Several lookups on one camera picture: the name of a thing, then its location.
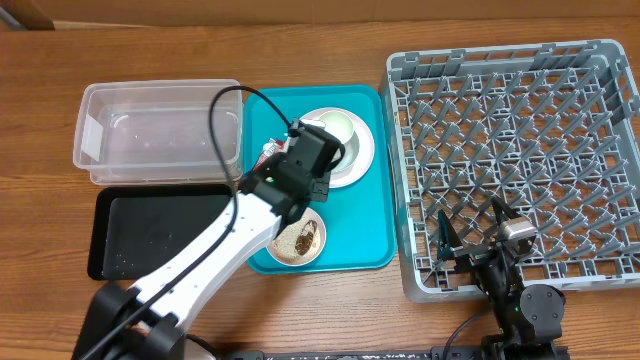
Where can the grey dishwasher rack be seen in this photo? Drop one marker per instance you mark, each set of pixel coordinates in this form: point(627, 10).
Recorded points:
point(552, 129)

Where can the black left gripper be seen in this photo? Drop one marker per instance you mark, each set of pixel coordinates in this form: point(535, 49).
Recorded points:
point(322, 186)

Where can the cream plastic cup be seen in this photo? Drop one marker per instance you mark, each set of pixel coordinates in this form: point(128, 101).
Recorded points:
point(338, 124)

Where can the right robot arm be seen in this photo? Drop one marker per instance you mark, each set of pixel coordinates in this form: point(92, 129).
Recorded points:
point(528, 316)

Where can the red snack wrapper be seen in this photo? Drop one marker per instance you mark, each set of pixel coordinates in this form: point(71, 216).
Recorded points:
point(269, 149)

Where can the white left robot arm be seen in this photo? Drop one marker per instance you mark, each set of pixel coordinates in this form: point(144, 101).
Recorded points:
point(150, 320)

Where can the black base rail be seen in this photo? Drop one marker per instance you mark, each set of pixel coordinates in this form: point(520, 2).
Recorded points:
point(435, 353)

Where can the metal frame post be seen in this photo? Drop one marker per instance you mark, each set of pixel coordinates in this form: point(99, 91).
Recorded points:
point(10, 22)

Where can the teal plastic tray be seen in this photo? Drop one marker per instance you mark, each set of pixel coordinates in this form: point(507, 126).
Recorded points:
point(359, 218)

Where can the clear plastic bin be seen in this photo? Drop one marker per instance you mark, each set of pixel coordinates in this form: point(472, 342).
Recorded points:
point(160, 132)

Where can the grey-white bowl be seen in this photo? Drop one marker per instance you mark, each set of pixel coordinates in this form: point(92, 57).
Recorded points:
point(351, 152)

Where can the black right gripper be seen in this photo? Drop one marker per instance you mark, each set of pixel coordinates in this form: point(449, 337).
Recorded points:
point(480, 250)

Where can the pink round plate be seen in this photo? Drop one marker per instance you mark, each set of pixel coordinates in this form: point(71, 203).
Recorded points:
point(366, 150)

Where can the black tray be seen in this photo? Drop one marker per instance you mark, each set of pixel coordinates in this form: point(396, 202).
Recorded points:
point(138, 229)

